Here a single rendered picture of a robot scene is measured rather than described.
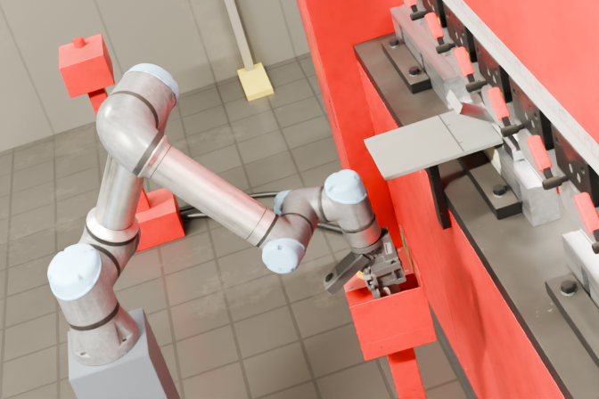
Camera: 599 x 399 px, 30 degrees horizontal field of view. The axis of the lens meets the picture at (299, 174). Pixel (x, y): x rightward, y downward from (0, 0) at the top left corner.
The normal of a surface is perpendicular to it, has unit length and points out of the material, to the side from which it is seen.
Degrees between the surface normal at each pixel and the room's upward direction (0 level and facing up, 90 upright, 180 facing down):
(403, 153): 0
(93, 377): 90
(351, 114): 90
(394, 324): 90
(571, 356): 0
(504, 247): 0
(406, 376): 90
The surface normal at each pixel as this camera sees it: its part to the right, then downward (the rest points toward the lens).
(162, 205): -0.25, -0.83
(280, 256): -0.26, 0.56
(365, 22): 0.19, 0.47
